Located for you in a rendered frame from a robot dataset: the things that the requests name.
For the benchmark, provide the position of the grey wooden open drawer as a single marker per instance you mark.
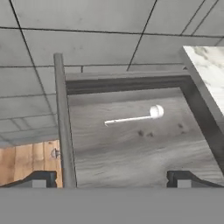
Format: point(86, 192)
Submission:
point(137, 145)

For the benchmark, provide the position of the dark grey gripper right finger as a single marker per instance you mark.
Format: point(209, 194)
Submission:
point(178, 176)

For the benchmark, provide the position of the white ladle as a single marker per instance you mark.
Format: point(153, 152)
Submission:
point(156, 112)

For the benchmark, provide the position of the light wooden cabinet front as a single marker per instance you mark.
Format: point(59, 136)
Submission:
point(26, 163)

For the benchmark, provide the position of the small grey cabinet knob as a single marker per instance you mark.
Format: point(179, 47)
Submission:
point(54, 152)

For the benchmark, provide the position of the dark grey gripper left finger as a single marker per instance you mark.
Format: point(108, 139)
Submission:
point(43, 176)

